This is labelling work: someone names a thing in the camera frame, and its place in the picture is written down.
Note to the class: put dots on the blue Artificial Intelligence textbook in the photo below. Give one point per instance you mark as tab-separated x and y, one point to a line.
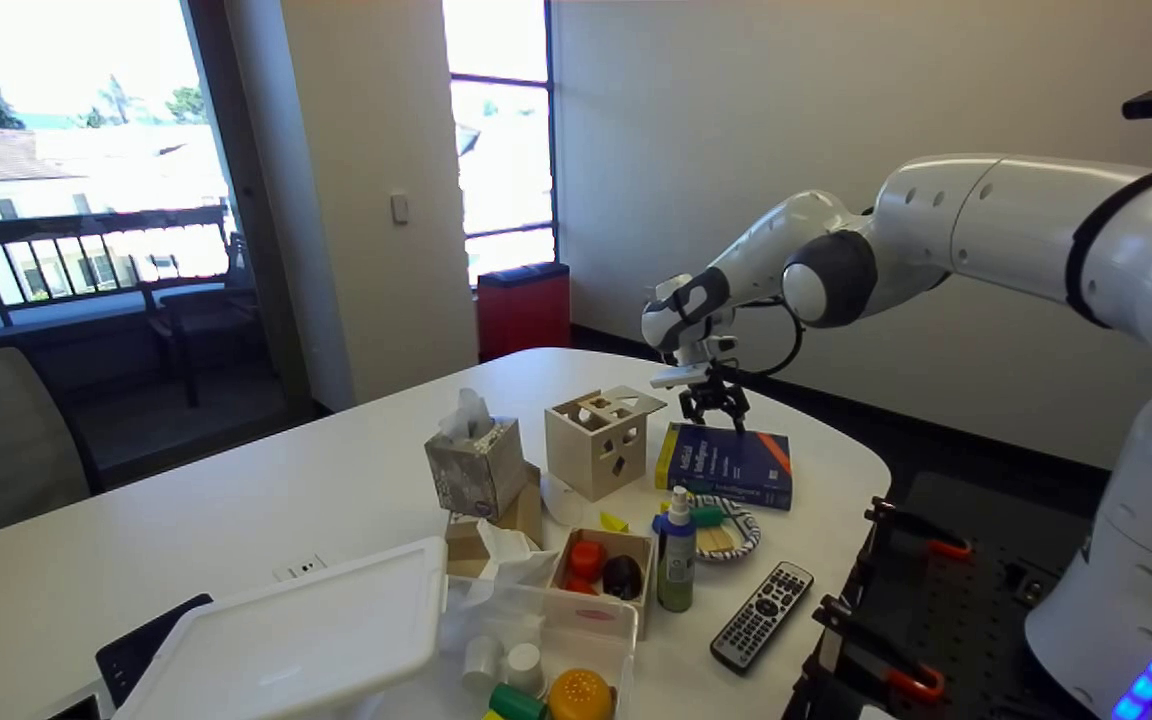
735	469

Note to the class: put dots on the white plastic bin lid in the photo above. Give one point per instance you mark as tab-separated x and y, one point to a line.
299	640

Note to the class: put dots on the small white jar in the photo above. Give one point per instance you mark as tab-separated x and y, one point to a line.
520	667

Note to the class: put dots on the white table power outlet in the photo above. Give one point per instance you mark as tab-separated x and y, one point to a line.
299	571

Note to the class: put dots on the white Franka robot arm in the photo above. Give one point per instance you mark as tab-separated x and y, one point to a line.
1000	227

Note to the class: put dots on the red bin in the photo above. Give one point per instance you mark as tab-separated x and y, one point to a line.
520	314

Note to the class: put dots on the bottle with blue label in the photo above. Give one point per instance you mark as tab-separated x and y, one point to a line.
679	548

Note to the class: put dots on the orange perforated ball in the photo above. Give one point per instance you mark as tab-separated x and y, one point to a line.
582	698

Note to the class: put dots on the black perforated mounting board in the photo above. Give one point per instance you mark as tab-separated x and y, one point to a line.
989	586

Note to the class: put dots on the small red block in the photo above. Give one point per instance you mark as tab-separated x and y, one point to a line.
590	548

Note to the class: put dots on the small brown cardboard box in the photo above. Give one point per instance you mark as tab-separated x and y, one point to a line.
469	546

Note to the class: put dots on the dark balcony railing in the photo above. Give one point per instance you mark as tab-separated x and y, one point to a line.
80	227

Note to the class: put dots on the white light switch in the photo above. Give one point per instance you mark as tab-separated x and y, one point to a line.
397	209

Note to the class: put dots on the wooden shape sorter cube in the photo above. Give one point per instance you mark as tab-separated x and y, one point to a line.
602	445

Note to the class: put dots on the yellow triangular block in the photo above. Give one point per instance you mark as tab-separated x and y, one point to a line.
613	523

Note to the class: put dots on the grey office chair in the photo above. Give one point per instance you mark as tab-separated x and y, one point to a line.
0	441

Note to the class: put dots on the small open wooden box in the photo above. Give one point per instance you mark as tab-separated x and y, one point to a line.
602	605

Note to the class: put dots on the black balcony chair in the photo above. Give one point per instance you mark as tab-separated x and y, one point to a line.
201	320

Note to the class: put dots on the large red block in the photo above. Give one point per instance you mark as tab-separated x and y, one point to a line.
582	580

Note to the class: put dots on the blue patterned plate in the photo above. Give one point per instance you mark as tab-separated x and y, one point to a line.
738	535

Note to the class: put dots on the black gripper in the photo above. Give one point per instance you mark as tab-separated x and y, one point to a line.
718	385

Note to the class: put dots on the black round block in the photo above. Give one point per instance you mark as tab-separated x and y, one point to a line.
622	579

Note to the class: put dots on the black remote control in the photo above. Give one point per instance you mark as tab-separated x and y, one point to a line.
760	619

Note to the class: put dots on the clear plastic bin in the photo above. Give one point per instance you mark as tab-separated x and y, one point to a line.
579	640

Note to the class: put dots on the green cylinder block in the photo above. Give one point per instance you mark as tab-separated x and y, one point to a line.
707	515
517	703

